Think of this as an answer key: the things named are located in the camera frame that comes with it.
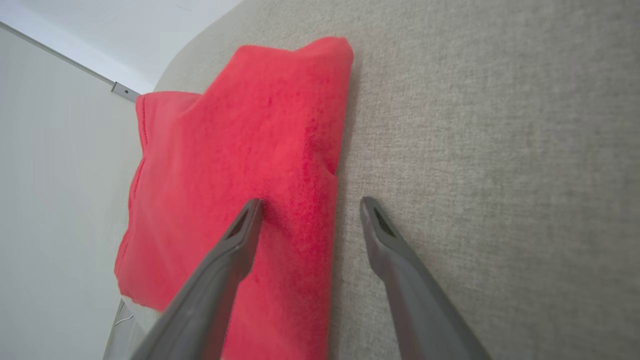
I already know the red shirt with white stripes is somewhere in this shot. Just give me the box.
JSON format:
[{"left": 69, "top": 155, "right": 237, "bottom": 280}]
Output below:
[{"left": 114, "top": 36, "right": 355, "bottom": 360}]

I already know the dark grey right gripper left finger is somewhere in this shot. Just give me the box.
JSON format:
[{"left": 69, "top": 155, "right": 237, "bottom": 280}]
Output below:
[{"left": 130, "top": 198, "right": 264, "bottom": 360}]

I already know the wall baseboard strip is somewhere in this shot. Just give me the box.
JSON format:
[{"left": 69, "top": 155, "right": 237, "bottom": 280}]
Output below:
[{"left": 0, "top": 21, "right": 142, "bottom": 103}]

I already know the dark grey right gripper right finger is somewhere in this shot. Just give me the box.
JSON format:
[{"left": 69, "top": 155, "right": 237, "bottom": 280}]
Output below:
[{"left": 359, "top": 196, "right": 493, "bottom": 360}]

